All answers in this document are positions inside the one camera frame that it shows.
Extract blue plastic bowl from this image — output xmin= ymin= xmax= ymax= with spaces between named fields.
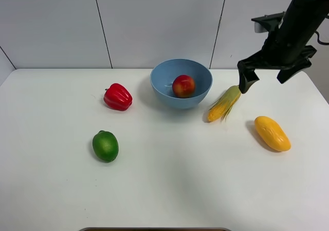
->
xmin=150 ymin=59 xmax=213 ymax=109

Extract yellow mango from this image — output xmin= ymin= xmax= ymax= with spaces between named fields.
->
xmin=254 ymin=116 xmax=291 ymax=152

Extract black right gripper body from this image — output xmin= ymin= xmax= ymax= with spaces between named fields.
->
xmin=237 ymin=12 xmax=324 ymax=70

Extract red pomegranate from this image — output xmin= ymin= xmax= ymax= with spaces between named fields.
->
xmin=172 ymin=74 xmax=195 ymax=98

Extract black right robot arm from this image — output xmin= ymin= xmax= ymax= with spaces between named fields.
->
xmin=237 ymin=0 xmax=328 ymax=93

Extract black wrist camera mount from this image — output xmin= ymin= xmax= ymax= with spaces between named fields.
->
xmin=251 ymin=11 xmax=285 ymax=33

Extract red bell pepper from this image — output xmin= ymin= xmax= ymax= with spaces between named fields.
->
xmin=103 ymin=83 xmax=133 ymax=111

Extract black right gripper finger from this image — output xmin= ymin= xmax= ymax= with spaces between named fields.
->
xmin=238 ymin=66 xmax=260 ymax=94
xmin=277 ymin=45 xmax=317 ymax=84

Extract green lime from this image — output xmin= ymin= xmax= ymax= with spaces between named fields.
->
xmin=92 ymin=130 xmax=119 ymax=163

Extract corn cob with husk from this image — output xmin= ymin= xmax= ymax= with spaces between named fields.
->
xmin=207 ymin=85 xmax=241 ymax=122

